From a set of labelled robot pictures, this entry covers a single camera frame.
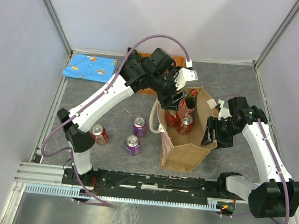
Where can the red cola can front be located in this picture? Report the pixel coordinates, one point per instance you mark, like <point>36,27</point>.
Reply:
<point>99,134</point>

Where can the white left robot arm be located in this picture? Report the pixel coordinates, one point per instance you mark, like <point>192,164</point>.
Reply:
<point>158,72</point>

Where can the blue patterned cloth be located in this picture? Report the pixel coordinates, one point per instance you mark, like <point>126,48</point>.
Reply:
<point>91,68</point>

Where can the purple soda can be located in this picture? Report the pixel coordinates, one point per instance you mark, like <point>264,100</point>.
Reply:
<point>133,145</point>
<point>139,126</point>

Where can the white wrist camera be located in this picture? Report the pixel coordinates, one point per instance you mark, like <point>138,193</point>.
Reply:
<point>185,74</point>
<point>223,111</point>

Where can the red cola can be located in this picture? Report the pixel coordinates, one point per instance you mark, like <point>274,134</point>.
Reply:
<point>172,118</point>
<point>185,125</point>
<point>182,110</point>
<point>99,134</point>

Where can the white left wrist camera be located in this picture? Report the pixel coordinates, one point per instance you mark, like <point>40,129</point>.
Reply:
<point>185,74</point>

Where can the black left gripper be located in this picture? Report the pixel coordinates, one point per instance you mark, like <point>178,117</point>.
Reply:
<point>167,102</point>

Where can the orange compartment tray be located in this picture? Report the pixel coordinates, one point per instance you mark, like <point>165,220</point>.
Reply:
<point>179,60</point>

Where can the tan canvas tote bag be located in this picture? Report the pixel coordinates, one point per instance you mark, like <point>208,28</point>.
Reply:
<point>183,153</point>

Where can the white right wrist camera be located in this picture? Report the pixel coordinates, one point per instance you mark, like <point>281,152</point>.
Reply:
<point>223,111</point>

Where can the purple soda can rear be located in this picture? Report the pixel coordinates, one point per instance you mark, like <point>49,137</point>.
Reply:
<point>139,126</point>

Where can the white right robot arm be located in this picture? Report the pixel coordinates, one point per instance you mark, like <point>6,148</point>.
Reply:
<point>277,194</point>

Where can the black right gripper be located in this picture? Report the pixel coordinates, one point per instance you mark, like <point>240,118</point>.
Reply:
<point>212,124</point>

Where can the purple soda can front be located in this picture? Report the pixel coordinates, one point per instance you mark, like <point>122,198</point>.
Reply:
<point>133,145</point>

